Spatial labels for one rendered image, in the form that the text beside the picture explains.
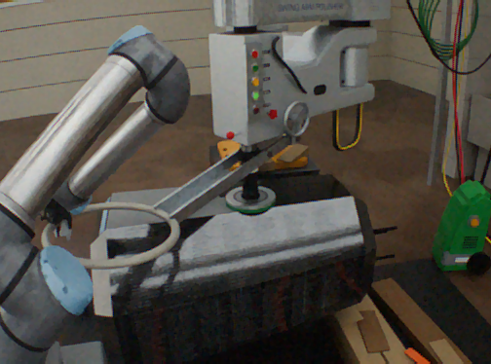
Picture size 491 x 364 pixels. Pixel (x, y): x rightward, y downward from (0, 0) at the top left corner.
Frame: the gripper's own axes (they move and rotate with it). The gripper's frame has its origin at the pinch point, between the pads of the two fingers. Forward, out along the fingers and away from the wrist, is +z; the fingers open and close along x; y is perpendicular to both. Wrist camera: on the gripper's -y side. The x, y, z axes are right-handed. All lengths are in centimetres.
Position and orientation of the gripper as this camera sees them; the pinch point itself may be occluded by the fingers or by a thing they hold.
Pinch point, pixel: (63, 236)
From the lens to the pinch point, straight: 180.5
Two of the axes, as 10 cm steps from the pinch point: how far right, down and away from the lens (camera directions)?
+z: -0.3, 9.3, 3.6
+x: 9.4, 1.5, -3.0
